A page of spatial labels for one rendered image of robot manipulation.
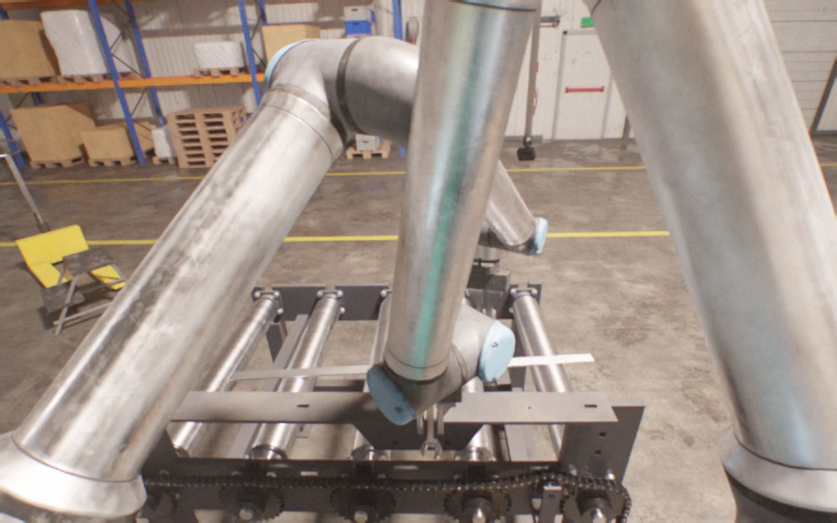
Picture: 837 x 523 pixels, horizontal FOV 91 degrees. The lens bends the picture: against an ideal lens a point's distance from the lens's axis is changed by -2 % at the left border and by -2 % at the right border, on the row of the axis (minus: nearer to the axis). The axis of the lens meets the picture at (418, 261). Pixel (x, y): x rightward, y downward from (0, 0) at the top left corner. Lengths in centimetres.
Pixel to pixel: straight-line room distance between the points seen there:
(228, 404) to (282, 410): 14
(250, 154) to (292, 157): 4
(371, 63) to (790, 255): 42
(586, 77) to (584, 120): 88
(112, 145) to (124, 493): 1029
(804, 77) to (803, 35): 85
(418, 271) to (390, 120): 19
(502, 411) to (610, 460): 35
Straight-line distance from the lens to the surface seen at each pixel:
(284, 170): 50
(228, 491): 132
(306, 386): 153
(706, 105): 38
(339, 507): 127
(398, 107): 51
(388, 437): 114
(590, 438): 117
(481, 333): 65
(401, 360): 53
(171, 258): 48
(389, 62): 52
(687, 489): 258
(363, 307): 200
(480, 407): 102
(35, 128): 1163
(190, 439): 151
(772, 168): 39
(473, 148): 36
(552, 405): 105
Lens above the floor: 190
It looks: 27 degrees down
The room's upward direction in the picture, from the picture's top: 2 degrees counter-clockwise
